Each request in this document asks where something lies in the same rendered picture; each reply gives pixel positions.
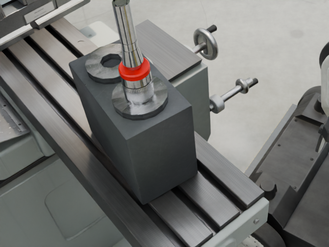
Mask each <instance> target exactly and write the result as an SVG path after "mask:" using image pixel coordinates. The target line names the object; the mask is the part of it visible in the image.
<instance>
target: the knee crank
mask: <svg viewBox="0 0 329 247"><path fill-rule="evenodd" d="M257 83H258V79H257V78H253V79H251V78H250V77H249V78H247V79H246V80H244V79H242V78H239V79H237V80H236V82H235V87H234V88H232V89H231V90H229V91H228V92H226V93H225V94H223V95H222V96H219V95H216V94H214V95H212V96H211V97H210V112H211V111H212V112H213V113H215V114H218V113H219V112H221V111H222V110H224V109H225V104H224V102H226V101H227V100H229V99H230V98H232V97H233V96H235V95H236V94H238V93H239V92H240V93H242V94H246V93H248V92H249V88H251V87H253V86H254V85H256V84H257Z"/></svg>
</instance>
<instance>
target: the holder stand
mask: <svg viewBox="0 0 329 247"><path fill-rule="evenodd" d="M142 56H143V57H144V58H146V57H145V56H144V54H143V53H142ZM146 59H147V58H146ZM147 60H148V59H147ZM148 61H149V60H148ZM121 62H122V49H121V43H120V39H119V40H117V41H115V42H112V43H110V44H108V45H105V46H101V47H99V48H97V49H96V50H94V51H92V52H91V53H88V54H86V55H84V56H82V57H80V58H78V59H75V60H73V61H71V62H70V63H69V67H70V71H71V74H72V77H73V80H74V82H75V85H76V88H77V91H78V94H79V97H80V100H81V103H82V105H83V108H84V111H85V114H86V117H87V120H88V123H89V126H90V129H91V131H92V133H93V134H94V136H95V137H96V138H97V140H98V141H99V143H100V144H101V146H102V147H103V148H104V150H105V151H106V153H107V154H108V156H109V157H110V159H111V160H112V162H113V163H114V165H115V166H116V167H117V169H118V170H119V172H120V173H121V175H122V176H123V178H124V179H125V180H126V182H127V183H128V185H129V186H130V188H131V189H132V191H133V192H134V193H135V195H136V196H137V198H138V199H139V201H140V202H141V204H143V205H145V204H147V203H148V202H150V201H152V200H153V199H155V198H157V197H159V196H160V195H162V194H164V193H165V192H167V191H169V190H171V189H172V188H174V187H176V186H178V185H179V184H181V183H183V182H184V181H186V180H188V179H190V178H191V177H193V176H195V175H197V174H198V169H197V158H196V147H195V136H194V125H193V114H192V105H191V104H190V103H189V102H188V101H187V100H186V99H185V98H184V97H183V96H182V95H181V93H180V92H179V91H178V90H177V89H176V88H175V87H174V86H173V85H172V84H171V83H170V82H169V81H168V80H167V79H166V78H165V77H164V76H163V74H162V73H161V72H160V71H159V70H158V69H157V68H156V67H155V66H154V65H153V64H152V63H151V62H150V61H149V64H150V69H151V75H152V81H153V87H154V96H153V98H152V99H151V100H150V101H148V102H146V103H143V104H132V103H129V102H128V101H127V100H126V98H125V95H124V91H123V87H122V82H121V79H120V75H119V70H118V67H119V64H120V63H121Z"/></svg>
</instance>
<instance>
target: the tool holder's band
mask: <svg viewBox="0 0 329 247"><path fill-rule="evenodd" d="M118 70H119V74H120V76H121V77H122V78H123V79H125V80H127V81H138V80H141V79H143V78H145V77H146V76H147V75H148V74H149V72H150V64H149V61H148V60H147V59H146V58H144V57H143V62H142V64H141V67H140V68H139V69H137V70H133V71H132V70H129V69H127V68H126V66H124V65H123V63H122V62H121V63H120V64H119V67H118Z"/></svg>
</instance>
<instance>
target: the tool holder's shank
mask: <svg viewBox="0 0 329 247"><path fill-rule="evenodd" d="M112 6H113V11H114V16H115V20H116V24H117V30H118V34H119V39H120V43H121V49H122V63H123V65H124V66H126V68H127V69H129V70H132V71H133V70H137V69H139V68H140V67H141V64H142V62H143V56H142V53H141V50H140V48H139V45H138V41H137V35H136V30H135V25H134V19H133V14H132V9H131V3H130V0H113V1H112Z"/></svg>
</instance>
